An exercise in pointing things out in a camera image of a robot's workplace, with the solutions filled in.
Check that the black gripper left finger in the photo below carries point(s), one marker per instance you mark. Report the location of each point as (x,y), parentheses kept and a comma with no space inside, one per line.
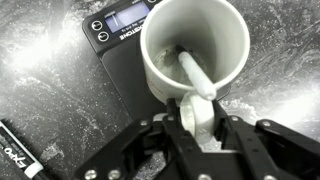
(160,150)

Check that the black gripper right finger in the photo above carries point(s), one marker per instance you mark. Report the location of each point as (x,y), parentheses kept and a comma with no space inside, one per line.
(266,150)

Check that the white ceramic mug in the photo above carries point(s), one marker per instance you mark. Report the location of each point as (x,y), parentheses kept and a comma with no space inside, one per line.
(196,46)

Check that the white plastic spoon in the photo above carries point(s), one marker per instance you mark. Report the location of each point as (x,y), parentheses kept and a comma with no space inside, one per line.
(196,75)

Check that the black digital scale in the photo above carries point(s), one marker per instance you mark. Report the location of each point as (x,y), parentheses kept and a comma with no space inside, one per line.
(123,56)

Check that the white dry erase marker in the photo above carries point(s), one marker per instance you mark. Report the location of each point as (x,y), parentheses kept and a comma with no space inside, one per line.
(18,153)

